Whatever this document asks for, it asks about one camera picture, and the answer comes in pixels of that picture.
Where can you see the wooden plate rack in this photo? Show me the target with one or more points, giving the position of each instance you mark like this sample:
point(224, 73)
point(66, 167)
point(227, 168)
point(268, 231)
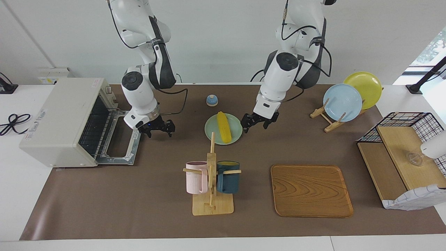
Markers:
point(331, 126)

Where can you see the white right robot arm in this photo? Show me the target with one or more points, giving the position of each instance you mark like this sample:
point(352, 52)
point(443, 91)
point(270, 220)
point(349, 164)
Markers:
point(139, 90)

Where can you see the pink mug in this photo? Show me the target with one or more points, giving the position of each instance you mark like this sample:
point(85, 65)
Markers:
point(195, 179)

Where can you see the brown wooden tray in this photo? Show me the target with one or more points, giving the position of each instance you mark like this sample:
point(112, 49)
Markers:
point(310, 191)

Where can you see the dark blue mug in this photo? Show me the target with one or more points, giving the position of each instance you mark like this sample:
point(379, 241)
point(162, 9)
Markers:
point(228, 179)

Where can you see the white rounded cylinder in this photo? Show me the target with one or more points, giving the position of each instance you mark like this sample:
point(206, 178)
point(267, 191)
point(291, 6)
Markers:
point(435, 146)

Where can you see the yellow corn cob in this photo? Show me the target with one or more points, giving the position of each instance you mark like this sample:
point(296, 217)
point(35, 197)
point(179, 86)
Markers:
point(224, 127)

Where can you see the black clamp mount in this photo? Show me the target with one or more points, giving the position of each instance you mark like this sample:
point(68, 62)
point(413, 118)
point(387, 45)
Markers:
point(7, 88)

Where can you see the beige toaster oven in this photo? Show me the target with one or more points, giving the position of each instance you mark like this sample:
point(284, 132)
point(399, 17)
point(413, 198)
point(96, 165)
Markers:
point(59, 118)

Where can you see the pale green plate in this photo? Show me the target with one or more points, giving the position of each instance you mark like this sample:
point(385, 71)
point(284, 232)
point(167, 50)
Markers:
point(236, 129)

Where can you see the white checked cloth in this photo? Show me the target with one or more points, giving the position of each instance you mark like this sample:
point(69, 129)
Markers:
point(414, 200)

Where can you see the wooden mug tree stand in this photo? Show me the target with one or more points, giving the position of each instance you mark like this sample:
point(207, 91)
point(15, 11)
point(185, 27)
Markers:
point(212, 207)

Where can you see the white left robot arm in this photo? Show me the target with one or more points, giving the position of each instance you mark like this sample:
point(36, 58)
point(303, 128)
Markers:
point(280, 76)

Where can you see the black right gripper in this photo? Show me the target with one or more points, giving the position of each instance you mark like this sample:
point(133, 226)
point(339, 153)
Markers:
point(155, 124)

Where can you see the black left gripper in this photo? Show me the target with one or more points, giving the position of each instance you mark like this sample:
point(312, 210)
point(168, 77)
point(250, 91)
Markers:
point(263, 116)

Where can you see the white wall socket box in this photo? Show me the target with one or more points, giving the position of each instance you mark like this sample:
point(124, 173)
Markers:
point(52, 75)

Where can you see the brown table mat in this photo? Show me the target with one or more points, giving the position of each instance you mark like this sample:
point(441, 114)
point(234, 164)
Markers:
point(139, 202)

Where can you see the yellow plate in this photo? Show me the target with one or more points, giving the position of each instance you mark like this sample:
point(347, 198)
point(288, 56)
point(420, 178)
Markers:
point(369, 87)

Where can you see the clear glass cup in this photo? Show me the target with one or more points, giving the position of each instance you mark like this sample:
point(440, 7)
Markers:
point(415, 158)

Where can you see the light blue plate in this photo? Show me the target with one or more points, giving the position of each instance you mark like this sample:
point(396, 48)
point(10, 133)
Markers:
point(343, 103)

